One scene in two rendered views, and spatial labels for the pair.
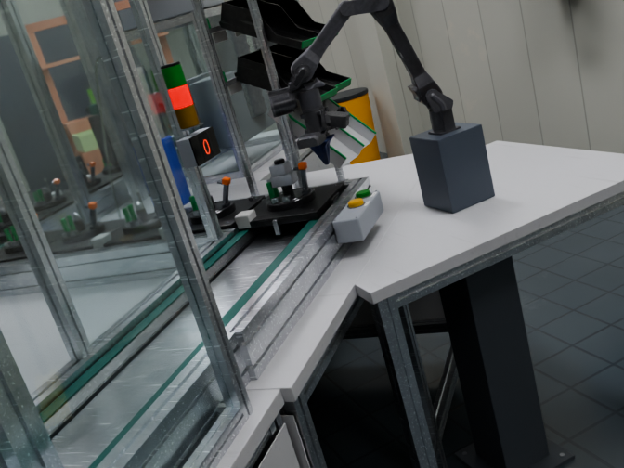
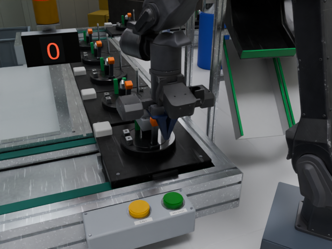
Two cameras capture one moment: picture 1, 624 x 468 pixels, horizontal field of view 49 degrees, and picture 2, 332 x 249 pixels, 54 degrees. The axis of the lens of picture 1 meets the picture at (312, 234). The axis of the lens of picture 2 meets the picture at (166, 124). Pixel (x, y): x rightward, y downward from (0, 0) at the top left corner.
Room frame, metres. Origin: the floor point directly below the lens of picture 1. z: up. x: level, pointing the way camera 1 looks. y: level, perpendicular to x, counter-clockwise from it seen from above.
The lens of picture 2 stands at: (1.39, -0.50, 1.41)
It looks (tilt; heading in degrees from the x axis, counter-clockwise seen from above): 28 degrees down; 45
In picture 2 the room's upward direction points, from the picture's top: straight up
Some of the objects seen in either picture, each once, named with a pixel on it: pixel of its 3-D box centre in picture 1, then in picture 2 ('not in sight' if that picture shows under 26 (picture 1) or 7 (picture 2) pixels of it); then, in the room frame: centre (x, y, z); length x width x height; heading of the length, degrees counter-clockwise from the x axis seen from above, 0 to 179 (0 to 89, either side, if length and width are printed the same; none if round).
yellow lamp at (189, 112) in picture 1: (187, 116); (45, 10); (1.73, 0.22, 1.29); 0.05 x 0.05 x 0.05
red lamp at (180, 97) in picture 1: (180, 97); not in sight; (1.73, 0.22, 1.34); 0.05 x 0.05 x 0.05
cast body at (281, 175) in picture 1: (279, 172); (145, 109); (1.86, 0.04, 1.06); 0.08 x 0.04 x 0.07; 66
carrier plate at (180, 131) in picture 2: (292, 205); (147, 146); (1.85, 0.03, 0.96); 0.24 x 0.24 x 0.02; 65
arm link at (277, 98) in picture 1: (290, 90); (148, 31); (1.79, -0.05, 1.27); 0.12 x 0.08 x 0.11; 89
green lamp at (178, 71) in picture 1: (174, 76); not in sight; (1.73, 0.22, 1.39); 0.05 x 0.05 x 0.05
